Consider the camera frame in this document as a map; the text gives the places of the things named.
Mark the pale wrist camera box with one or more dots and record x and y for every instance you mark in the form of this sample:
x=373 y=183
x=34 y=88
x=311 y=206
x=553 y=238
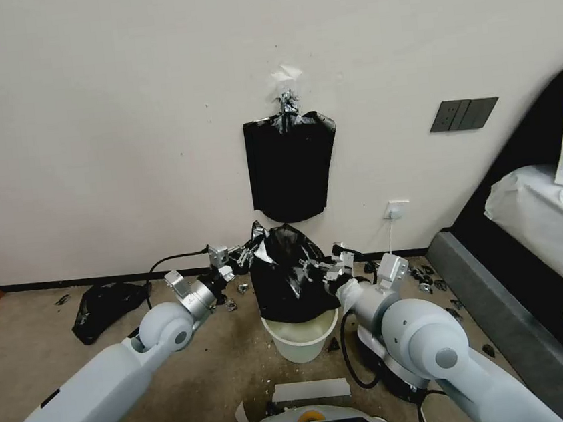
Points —
x=218 y=254

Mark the dark wall switch panel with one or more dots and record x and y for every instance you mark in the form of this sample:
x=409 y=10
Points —
x=463 y=115

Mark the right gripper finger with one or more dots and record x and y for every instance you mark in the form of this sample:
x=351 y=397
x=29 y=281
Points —
x=317 y=276
x=316 y=265

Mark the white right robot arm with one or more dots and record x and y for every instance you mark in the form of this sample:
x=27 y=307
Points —
x=425 y=337

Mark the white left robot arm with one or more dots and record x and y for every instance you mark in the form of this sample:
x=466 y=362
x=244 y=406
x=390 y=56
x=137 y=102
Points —
x=103 y=386

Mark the white flat cardboard piece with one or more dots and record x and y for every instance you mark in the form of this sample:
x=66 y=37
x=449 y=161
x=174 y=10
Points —
x=311 y=390

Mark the crumpled black bag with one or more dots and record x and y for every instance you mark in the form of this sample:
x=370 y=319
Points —
x=103 y=310

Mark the torn white tape patch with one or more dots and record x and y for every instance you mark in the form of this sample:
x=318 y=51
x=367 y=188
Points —
x=287 y=73

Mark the crumpled silver tape hanger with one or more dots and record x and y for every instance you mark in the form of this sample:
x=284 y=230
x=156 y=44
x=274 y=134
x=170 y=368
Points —
x=288 y=103

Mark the white round trash bin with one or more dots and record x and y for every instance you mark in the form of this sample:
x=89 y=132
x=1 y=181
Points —
x=302 y=339

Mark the black bag hung on wall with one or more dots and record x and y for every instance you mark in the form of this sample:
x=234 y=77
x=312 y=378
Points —
x=291 y=169

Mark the black plastic trash bag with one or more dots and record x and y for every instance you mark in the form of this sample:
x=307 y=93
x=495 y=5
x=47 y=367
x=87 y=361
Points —
x=284 y=281

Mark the white wall outlet with plug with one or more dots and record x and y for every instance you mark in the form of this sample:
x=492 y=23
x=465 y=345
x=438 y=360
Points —
x=395 y=209

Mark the dark grey bed frame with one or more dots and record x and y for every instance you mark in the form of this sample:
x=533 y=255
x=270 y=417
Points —
x=516 y=292

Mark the white bed sheet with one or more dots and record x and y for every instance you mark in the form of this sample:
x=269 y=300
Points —
x=544 y=223

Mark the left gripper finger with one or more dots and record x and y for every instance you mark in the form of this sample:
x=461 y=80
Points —
x=239 y=268
x=239 y=253

